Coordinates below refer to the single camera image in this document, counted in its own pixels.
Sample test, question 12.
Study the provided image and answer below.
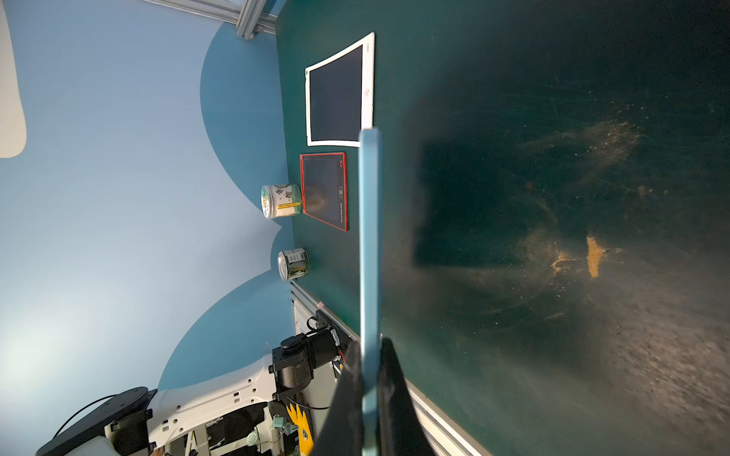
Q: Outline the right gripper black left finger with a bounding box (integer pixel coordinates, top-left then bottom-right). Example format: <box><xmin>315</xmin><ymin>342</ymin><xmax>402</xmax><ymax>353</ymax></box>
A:
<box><xmin>311</xmin><ymin>342</ymin><xmax>363</xmax><ymax>456</ymax></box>

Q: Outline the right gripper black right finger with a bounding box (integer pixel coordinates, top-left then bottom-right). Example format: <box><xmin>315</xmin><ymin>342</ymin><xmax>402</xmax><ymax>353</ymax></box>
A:
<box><xmin>378</xmin><ymin>338</ymin><xmax>435</xmax><ymax>456</ymax></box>

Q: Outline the red framed drawing tablet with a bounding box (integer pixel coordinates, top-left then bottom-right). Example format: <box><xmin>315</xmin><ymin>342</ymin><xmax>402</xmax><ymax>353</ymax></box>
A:
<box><xmin>300</xmin><ymin>152</ymin><xmax>349</xmax><ymax>232</ymax></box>

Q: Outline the white framed drawing tablet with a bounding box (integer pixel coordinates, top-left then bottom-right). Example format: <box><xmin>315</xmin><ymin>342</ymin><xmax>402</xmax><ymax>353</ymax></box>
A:
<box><xmin>305</xmin><ymin>32</ymin><xmax>376</xmax><ymax>147</ymax></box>

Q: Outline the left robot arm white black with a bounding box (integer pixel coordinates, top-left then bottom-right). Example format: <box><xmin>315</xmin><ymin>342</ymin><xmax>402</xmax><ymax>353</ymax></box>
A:
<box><xmin>38</xmin><ymin>326</ymin><xmax>345</xmax><ymax>455</ymax></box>

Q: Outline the black yellow object on floor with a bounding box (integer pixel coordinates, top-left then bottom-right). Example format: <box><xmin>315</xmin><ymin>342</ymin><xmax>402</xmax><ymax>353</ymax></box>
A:
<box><xmin>286</xmin><ymin>403</ymin><xmax>314</xmax><ymax>456</ymax></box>

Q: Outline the silver can lying down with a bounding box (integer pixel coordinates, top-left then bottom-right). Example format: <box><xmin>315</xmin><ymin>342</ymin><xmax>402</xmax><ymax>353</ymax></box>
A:
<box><xmin>278</xmin><ymin>248</ymin><xmax>310</xmax><ymax>281</ymax></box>

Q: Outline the aluminium mounting rail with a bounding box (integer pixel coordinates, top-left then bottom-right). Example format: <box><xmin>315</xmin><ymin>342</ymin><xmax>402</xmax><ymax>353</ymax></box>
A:
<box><xmin>287</xmin><ymin>278</ymin><xmax>492</xmax><ymax>456</ymax></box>

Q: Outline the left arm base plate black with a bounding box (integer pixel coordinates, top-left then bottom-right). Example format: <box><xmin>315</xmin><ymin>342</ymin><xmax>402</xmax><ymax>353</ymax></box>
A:
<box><xmin>306</xmin><ymin>310</ymin><xmax>352</xmax><ymax>379</ymax></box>

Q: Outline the aluminium frame post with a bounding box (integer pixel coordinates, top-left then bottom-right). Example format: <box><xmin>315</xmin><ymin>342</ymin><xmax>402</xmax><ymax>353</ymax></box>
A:
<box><xmin>146</xmin><ymin>0</ymin><xmax>278</xmax><ymax>41</ymax></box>

